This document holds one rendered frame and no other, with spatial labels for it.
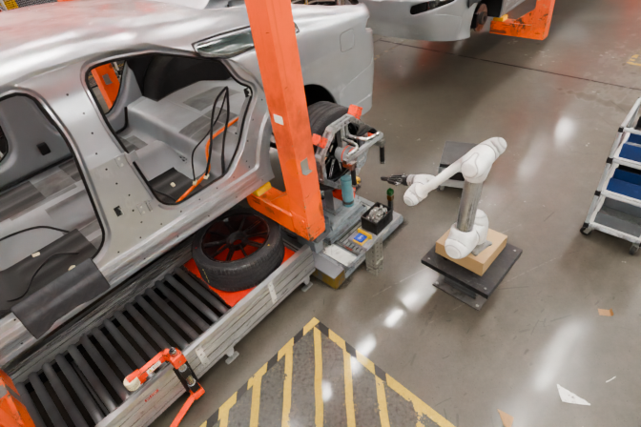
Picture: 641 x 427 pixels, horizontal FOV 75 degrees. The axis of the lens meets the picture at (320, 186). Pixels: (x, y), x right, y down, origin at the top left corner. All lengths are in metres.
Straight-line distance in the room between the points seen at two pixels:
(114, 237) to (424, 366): 2.04
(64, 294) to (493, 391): 2.51
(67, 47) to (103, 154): 0.56
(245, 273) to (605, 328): 2.38
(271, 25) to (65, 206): 2.00
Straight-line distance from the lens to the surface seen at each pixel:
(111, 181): 2.54
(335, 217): 3.54
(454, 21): 5.28
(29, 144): 4.20
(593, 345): 3.31
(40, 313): 2.73
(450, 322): 3.17
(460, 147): 4.14
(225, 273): 2.98
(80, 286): 2.73
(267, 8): 2.16
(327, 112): 3.04
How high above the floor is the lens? 2.61
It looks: 38 degrees down
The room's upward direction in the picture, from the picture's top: 9 degrees counter-clockwise
